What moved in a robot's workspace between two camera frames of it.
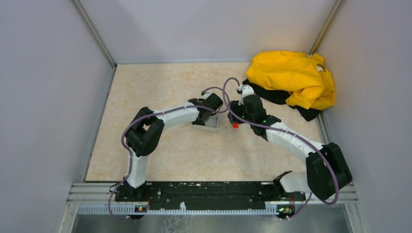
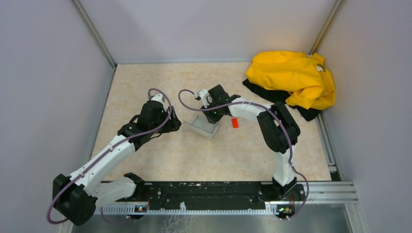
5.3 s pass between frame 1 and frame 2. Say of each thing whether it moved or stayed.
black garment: stayed
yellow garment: stayed
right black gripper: moved
